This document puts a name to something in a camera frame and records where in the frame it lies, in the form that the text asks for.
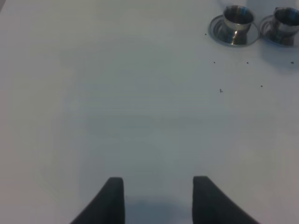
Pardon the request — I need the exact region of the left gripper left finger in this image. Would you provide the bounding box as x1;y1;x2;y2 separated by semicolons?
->
72;177;125;224

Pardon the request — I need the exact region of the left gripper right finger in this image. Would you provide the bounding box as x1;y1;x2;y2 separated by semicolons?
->
192;176;258;224

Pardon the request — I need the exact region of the left stainless steel saucer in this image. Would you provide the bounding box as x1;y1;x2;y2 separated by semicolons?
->
208;15;260;47

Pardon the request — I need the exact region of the stainless steel saucer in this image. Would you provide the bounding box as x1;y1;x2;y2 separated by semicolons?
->
208;15;260;47
259;15;299;48

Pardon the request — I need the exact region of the right stainless steel saucer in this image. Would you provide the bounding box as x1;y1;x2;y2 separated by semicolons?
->
259;15;299;48

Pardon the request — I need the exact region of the left stainless steel teacup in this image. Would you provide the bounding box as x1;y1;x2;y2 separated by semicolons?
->
222;5;254;45

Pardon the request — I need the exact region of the stainless steel teacup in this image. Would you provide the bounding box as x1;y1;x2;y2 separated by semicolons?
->
272;7;299;46
222;5;254;45

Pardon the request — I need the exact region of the right stainless steel teacup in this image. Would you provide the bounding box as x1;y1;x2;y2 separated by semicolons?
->
272;7;299;46

